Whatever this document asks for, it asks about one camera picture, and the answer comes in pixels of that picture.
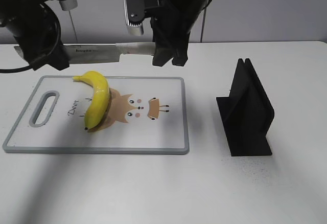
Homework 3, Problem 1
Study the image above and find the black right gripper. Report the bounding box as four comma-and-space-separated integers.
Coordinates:
151, 0, 204, 66

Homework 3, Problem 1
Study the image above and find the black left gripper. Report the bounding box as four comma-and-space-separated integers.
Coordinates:
16, 3, 69, 71

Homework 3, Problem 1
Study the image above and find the white handled kitchen knife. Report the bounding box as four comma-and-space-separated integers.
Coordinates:
14, 42, 156, 65

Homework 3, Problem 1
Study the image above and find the yellow plastic banana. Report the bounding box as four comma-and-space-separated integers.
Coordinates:
73, 71, 110, 130

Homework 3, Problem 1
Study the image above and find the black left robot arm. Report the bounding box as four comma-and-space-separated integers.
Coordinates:
1, 0, 69, 74

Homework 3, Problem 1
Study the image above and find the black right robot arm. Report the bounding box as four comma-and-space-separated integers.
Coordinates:
150, 0, 212, 67

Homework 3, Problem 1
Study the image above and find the white grey cutting board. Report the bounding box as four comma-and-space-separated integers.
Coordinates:
3, 76, 189, 154

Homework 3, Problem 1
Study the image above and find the black knife stand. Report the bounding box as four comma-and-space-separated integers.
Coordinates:
216, 58, 274, 156

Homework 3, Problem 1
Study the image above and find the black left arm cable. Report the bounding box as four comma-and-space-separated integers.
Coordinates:
0, 3, 63, 73

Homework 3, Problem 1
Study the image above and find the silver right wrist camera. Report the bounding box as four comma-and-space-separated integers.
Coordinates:
124, 0, 145, 36

